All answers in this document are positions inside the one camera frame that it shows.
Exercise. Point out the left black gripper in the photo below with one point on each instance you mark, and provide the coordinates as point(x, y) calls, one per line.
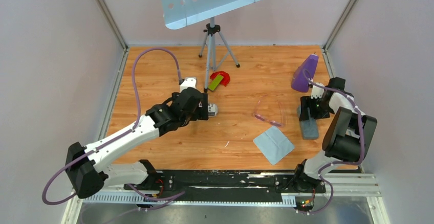
point(201, 112)

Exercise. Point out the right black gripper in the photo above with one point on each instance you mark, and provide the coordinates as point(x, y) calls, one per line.
point(306, 102)

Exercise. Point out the grey glasses case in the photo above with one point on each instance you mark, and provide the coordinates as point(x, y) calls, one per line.
point(309, 128)

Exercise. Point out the striped printed glasses pouch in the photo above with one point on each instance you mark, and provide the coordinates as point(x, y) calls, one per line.
point(209, 110)

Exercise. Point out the blue cleaning cloth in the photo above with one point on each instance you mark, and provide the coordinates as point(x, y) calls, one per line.
point(273, 144)

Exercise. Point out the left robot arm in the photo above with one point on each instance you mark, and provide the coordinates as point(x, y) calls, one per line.
point(90, 167)

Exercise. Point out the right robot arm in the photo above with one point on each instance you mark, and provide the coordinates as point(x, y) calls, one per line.
point(346, 141)

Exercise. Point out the green rectangular block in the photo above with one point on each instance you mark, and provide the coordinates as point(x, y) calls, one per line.
point(215, 82)

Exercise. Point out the red curved plastic piece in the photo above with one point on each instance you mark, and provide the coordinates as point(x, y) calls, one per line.
point(226, 77)

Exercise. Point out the grey tripod stand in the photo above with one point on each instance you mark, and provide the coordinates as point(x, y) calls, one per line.
point(209, 42)

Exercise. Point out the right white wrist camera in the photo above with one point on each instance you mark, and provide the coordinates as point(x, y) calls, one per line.
point(317, 91)

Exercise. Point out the white slotted cable duct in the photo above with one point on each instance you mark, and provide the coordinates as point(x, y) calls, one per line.
point(134, 198)

